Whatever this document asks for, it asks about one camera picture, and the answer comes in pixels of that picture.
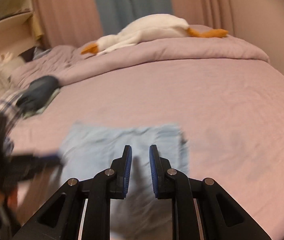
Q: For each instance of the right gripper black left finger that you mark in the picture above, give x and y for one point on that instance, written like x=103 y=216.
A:
x=81 y=209

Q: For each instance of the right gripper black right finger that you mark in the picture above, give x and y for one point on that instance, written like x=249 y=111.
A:
x=201 y=209

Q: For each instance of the light blue pants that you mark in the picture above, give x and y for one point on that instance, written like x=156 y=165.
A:
x=87 y=150

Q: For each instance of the plaid cloth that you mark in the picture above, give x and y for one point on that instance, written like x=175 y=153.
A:
x=9 y=108

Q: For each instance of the dark folded garment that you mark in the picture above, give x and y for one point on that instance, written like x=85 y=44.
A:
x=37 y=94

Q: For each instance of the pink bed sheet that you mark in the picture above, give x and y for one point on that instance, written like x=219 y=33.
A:
x=231 y=113

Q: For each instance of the pink quilt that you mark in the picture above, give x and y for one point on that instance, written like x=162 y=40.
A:
x=67 y=64

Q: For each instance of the pink curtain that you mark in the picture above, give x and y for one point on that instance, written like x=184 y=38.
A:
x=76 y=22

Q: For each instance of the white goose plush toy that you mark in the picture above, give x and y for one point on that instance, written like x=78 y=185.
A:
x=149 y=28

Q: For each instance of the blue curtain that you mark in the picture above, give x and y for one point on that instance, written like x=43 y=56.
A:
x=117 y=14

